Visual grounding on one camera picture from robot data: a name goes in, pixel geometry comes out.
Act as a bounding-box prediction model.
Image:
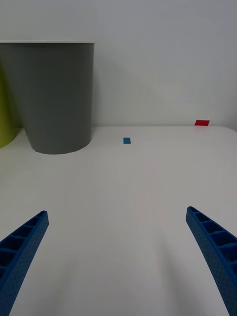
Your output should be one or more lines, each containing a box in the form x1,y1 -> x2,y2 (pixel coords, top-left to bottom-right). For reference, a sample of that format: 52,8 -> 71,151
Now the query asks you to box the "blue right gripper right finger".
186,206 -> 237,316

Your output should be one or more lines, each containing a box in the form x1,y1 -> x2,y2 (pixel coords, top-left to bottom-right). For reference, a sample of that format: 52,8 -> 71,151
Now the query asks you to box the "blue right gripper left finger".
0,210 -> 50,316

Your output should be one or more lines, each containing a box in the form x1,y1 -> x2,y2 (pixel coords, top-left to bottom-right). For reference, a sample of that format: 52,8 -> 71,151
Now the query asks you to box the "yellow-green plastic bin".
0,61 -> 24,149

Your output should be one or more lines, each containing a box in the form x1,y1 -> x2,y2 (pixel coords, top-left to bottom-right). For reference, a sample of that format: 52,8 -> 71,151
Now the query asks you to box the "grey plastic bin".
0,40 -> 101,155

